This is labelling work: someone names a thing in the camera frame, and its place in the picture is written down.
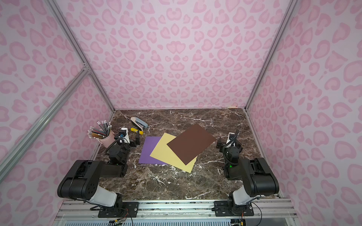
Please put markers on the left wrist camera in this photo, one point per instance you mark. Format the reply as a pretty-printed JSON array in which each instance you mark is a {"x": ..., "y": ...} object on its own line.
[{"x": 124, "y": 133}]

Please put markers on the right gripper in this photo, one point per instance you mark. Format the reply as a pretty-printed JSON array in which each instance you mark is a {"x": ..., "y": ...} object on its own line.
[{"x": 222, "y": 144}]

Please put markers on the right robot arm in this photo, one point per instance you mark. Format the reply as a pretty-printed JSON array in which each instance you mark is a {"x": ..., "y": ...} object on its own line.
[{"x": 256, "y": 175}]

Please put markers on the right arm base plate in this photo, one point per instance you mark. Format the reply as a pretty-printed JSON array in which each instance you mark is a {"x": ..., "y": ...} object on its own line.
[{"x": 229, "y": 209}]

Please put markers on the grey stapler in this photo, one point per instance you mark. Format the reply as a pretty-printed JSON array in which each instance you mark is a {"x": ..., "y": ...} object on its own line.
[{"x": 140, "y": 124}]

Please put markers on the bundle of pencils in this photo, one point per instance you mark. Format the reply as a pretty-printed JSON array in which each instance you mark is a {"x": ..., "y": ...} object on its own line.
[{"x": 102, "y": 132}]

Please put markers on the pink pencil cup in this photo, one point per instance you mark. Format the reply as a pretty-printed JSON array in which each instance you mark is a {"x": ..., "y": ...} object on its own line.
[{"x": 106, "y": 142}]

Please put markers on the brown paper sheet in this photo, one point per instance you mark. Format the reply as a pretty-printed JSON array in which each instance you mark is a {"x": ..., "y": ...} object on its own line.
[{"x": 191, "y": 143}]

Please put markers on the aluminium front rail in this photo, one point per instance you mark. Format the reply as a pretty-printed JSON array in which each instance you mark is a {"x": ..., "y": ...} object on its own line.
[{"x": 181, "y": 209}]

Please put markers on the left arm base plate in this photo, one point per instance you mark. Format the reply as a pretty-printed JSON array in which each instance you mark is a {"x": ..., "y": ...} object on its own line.
[{"x": 127, "y": 209}]

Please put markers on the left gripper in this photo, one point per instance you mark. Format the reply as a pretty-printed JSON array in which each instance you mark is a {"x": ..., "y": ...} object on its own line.
[{"x": 131, "y": 143}]

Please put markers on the purple paper sheet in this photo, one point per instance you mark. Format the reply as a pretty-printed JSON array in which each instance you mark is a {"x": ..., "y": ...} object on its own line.
[{"x": 148, "y": 147}]

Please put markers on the yellow marker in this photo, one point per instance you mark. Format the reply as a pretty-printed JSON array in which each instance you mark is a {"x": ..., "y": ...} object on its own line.
[{"x": 137, "y": 131}]

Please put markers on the yellow paper sheet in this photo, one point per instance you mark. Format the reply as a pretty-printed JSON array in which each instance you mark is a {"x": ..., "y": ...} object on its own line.
[{"x": 164, "y": 153}]

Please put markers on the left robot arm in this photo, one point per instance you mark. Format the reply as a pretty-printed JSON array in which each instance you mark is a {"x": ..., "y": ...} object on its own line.
[{"x": 82, "y": 180}]

